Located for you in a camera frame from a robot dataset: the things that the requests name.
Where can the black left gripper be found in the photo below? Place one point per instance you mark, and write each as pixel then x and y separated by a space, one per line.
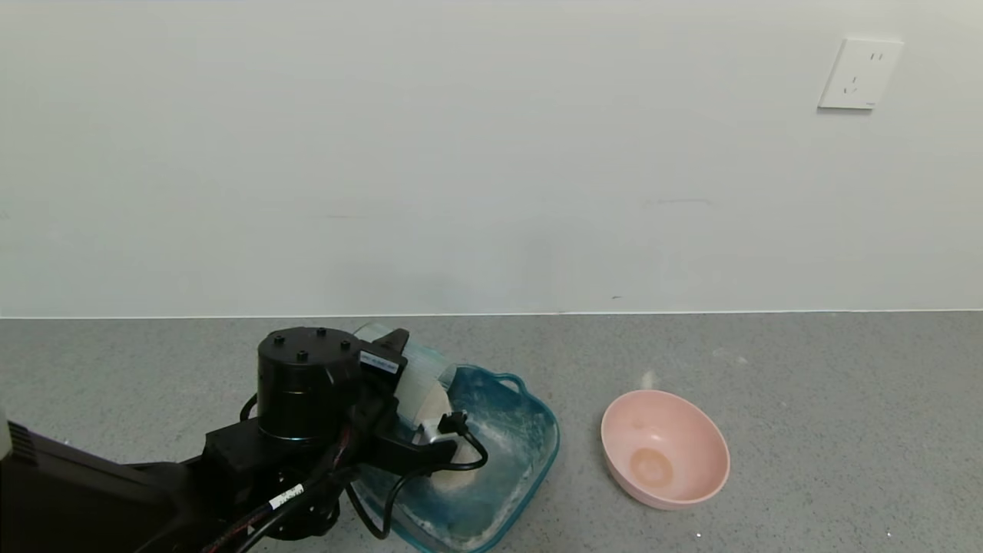
pixel 382 361

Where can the clear ribbed plastic cup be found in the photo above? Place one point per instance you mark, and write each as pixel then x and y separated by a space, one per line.
pixel 422 392

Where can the beige powder pile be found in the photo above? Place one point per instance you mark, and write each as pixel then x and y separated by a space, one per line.
pixel 457 476

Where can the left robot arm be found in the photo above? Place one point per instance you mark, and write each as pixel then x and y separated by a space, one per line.
pixel 77 499

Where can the pink plastic bowl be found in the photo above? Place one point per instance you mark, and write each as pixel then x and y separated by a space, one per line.
pixel 664 453

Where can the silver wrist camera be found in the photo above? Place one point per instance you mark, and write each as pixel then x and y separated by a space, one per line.
pixel 435 436

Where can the white wall socket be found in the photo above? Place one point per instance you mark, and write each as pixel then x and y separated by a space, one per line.
pixel 858 74

